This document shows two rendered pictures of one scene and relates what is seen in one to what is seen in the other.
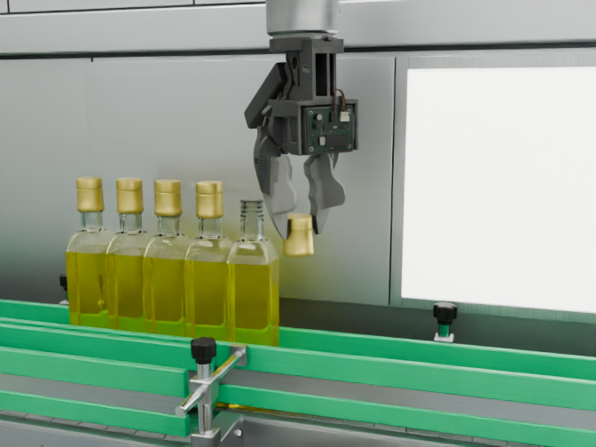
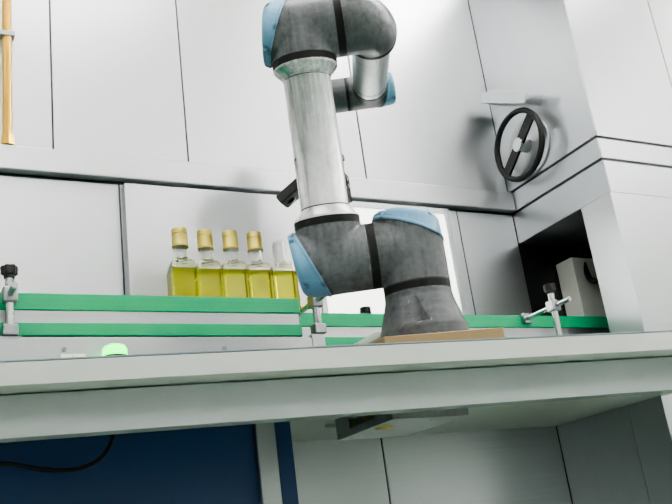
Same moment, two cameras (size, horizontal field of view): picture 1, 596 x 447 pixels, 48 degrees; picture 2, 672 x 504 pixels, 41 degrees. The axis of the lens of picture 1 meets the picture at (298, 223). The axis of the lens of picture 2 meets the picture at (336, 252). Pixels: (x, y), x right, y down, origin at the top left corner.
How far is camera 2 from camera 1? 168 cm
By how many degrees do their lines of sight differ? 54
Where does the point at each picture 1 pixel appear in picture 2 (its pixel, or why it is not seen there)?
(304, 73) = not seen: hidden behind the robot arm
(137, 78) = (163, 195)
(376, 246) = not seen: hidden behind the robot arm
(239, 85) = (228, 204)
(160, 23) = (175, 167)
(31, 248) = not seen: hidden behind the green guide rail
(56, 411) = (223, 331)
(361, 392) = (356, 332)
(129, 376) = (268, 304)
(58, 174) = (90, 256)
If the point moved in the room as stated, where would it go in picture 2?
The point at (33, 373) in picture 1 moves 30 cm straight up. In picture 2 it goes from (207, 309) to (195, 170)
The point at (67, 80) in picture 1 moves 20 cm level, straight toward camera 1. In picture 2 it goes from (100, 196) to (170, 170)
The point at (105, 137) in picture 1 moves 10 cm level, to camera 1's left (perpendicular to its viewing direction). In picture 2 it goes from (140, 228) to (100, 221)
